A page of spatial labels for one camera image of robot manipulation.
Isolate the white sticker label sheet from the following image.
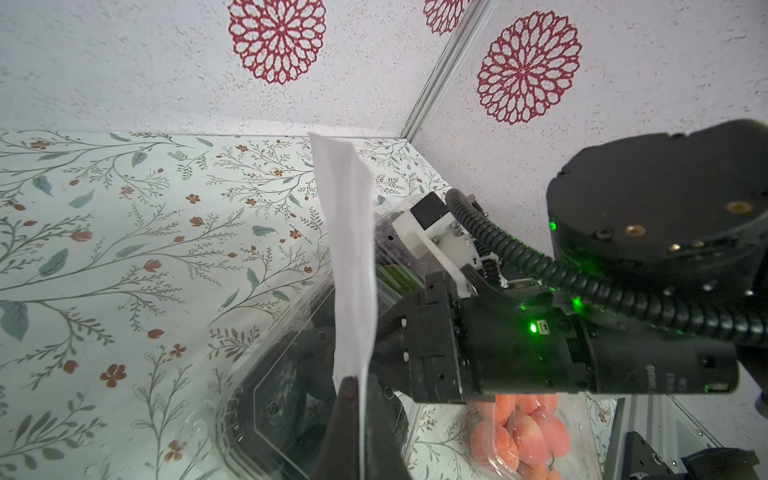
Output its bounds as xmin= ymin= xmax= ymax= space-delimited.
xmin=309 ymin=133 xmax=378 ymax=475

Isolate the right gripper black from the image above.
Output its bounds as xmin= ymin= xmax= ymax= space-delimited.
xmin=374 ymin=272 xmax=480 ymax=404

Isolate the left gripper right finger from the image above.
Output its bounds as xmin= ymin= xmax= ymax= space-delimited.
xmin=361 ymin=374 xmax=410 ymax=480

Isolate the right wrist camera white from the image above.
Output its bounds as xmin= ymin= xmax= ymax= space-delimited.
xmin=377 ymin=192 xmax=503 ymax=298

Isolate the blackberry clamshell box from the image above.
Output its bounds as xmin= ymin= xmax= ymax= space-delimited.
xmin=216 ymin=277 xmax=417 ymax=479

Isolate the floral table mat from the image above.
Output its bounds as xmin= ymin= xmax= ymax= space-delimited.
xmin=0 ymin=128 xmax=619 ymax=480

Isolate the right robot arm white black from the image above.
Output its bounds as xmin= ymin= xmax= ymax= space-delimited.
xmin=371 ymin=120 xmax=767 ymax=404

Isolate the purple grape clamshell box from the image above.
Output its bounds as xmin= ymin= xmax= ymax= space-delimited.
xmin=374 ymin=192 xmax=461 ymax=296

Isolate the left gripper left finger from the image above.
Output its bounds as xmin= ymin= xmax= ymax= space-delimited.
xmin=310 ymin=377 xmax=361 ymax=480

